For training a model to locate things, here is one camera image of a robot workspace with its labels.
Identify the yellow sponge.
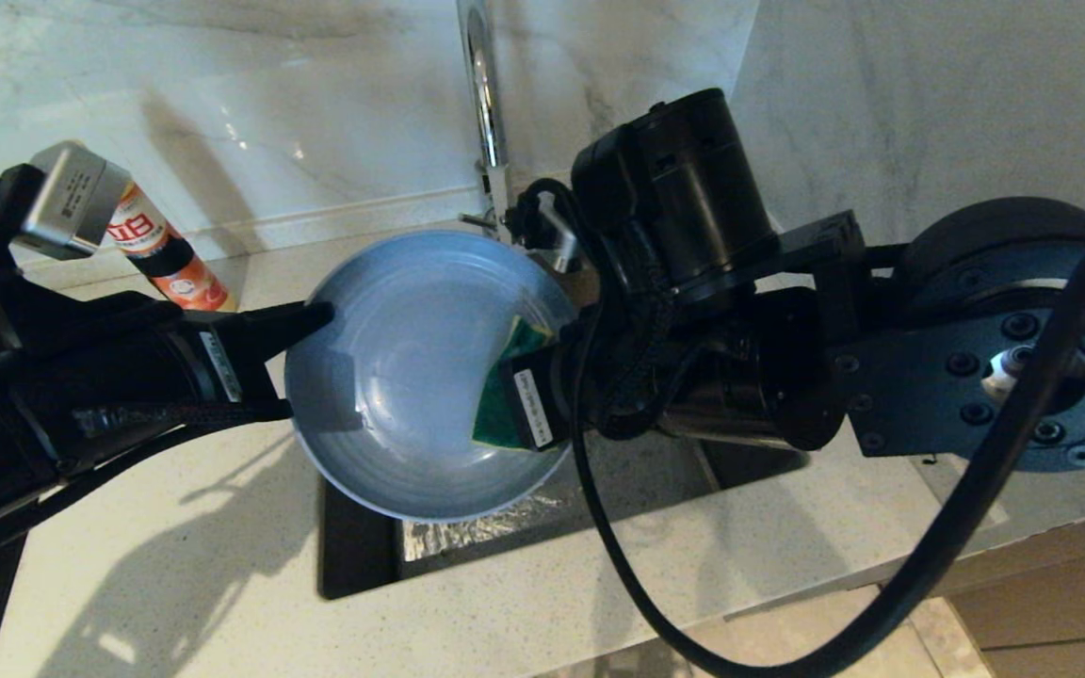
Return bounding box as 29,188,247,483
471,316,559,451

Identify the white orange dish soap bottle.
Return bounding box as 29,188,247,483
105,183,238,314

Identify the blue-grey plate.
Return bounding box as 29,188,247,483
283,229,581,524

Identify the chrome faucet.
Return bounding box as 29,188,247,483
461,0,517,244

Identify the stainless steel sink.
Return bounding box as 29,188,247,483
318,428,807,601

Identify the wooden cabinet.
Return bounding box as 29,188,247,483
882,499,1085,678

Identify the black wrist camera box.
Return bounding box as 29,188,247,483
0,141,132,283

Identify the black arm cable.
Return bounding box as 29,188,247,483
569,215,1085,678

